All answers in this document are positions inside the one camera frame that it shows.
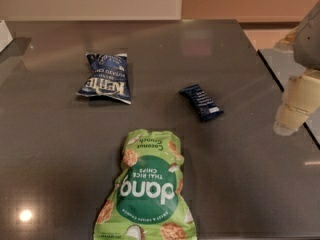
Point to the white object at left edge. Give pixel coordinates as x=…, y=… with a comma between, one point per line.
x=5, y=35

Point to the green rice chip bag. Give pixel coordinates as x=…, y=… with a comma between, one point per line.
x=146, y=202

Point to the dark blue snack bar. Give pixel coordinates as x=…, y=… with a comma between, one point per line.
x=199, y=100

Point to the blue Kettle chip bag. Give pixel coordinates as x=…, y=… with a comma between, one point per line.
x=109, y=77

